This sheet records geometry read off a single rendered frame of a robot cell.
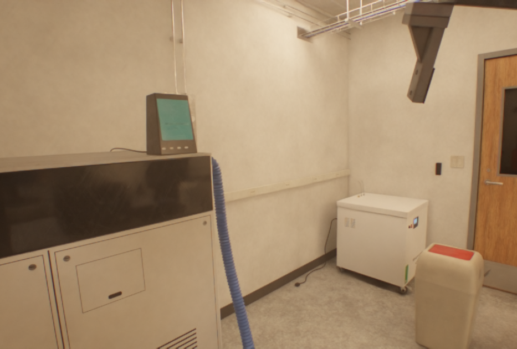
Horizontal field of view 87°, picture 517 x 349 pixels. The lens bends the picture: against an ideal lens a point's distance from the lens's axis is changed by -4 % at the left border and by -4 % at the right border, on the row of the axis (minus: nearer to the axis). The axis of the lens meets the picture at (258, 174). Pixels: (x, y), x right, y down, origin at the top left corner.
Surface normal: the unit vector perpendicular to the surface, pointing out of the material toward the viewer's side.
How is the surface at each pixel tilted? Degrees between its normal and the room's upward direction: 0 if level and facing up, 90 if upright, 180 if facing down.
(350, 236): 90
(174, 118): 80
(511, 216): 90
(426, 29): 113
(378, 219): 90
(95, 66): 90
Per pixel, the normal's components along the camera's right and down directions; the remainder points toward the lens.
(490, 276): -0.73, 0.11
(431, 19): -0.18, 0.51
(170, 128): 0.66, -0.10
